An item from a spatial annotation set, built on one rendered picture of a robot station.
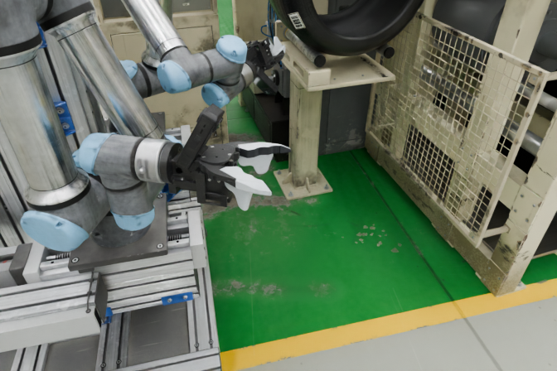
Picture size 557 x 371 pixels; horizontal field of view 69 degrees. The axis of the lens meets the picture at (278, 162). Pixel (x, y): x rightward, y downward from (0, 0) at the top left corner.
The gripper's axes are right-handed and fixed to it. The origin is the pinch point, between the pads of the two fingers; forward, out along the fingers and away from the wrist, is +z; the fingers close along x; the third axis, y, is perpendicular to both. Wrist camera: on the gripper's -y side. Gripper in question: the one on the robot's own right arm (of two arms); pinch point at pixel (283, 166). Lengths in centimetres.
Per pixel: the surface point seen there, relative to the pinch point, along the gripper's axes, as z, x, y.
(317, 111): -10, -135, 40
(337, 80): 1, -98, 13
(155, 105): -94, -129, 43
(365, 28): 9, -118, -4
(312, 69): -8, -91, 8
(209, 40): -67, -140, 10
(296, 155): -19, -134, 65
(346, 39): 3, -91, -4
